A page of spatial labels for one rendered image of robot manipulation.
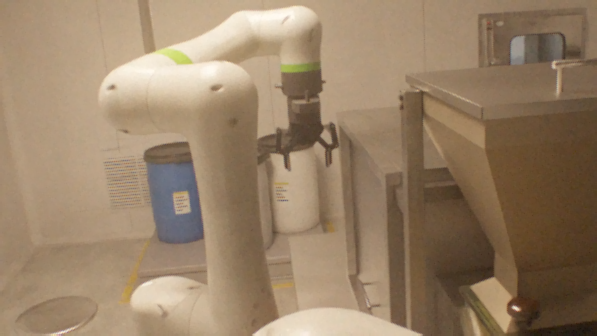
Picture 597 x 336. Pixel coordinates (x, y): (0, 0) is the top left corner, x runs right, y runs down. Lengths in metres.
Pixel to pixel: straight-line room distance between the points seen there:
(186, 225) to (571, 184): 3.36
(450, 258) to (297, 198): 2.78
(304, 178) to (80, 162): 1.77
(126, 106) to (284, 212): 3.01
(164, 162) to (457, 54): 2.31
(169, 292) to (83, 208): 3.72
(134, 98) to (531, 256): 0.65
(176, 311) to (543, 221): 0.62
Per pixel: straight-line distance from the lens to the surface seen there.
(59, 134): 4.68
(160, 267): 3.74
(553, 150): 0.76
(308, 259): 2.04
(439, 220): 1.14
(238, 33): 1.28
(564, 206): 0.85
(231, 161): 0.91
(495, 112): 0.70
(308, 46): 1.29
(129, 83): 0.98
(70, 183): 4.76
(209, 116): 0.89
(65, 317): 2.75
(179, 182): 3.89
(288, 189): 3.87
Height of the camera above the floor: 1.65
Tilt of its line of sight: 15 degrees down
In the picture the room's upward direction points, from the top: 4 degrees counter-clockwise
